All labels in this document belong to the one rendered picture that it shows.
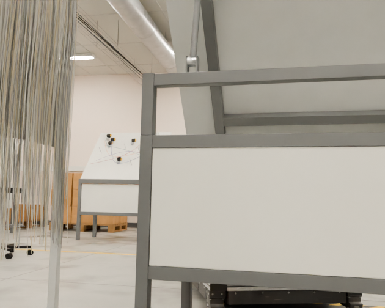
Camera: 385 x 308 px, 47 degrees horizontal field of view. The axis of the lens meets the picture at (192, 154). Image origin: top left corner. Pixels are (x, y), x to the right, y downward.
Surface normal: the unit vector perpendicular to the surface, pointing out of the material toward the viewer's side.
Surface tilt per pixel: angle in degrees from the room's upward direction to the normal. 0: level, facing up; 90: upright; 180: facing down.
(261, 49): 128
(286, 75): 90
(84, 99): 90
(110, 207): 90
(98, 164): 50
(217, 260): 90
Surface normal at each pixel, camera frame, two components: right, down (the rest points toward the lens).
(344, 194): -0.23, -0.11
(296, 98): -0.19, 0.53
